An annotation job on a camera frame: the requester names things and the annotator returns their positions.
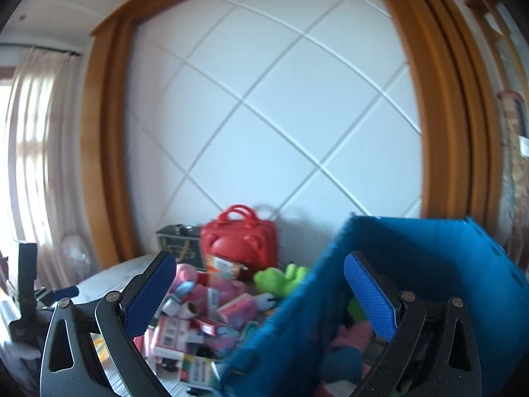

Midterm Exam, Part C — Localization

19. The blue felt storage bin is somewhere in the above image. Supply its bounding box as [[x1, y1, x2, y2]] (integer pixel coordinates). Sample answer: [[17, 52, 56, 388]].
[[220, 216, 528, 396]]

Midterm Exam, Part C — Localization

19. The white sheer curtain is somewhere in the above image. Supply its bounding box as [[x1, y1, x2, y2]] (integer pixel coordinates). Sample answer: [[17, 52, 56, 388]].
[[5, 48, 93, 288]]

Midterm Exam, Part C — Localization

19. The pink pig plush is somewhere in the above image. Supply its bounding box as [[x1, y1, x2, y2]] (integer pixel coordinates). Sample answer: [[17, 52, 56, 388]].
[[170, 263, 246, 316]]

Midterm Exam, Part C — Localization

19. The dark green metal box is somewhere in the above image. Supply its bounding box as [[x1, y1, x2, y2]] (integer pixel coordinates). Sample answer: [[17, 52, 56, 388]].
[[156, 224, 205, 271]]

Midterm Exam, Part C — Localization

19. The green frog plush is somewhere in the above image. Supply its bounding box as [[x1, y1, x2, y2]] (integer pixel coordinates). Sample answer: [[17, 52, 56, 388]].
[[254, 263, 309, 297]]

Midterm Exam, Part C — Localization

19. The pink white long box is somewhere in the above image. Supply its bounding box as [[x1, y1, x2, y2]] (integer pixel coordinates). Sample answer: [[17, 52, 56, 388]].
[[217, 293, 257, 331]]

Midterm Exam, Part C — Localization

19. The red bear handbag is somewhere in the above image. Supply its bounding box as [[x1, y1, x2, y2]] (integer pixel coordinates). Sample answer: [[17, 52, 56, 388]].
[[200, 204, 279, 276]]

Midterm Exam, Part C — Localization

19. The wooden frame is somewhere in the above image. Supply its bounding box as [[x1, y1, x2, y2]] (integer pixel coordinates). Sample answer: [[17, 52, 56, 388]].
[[80, 0, 503, 268]]

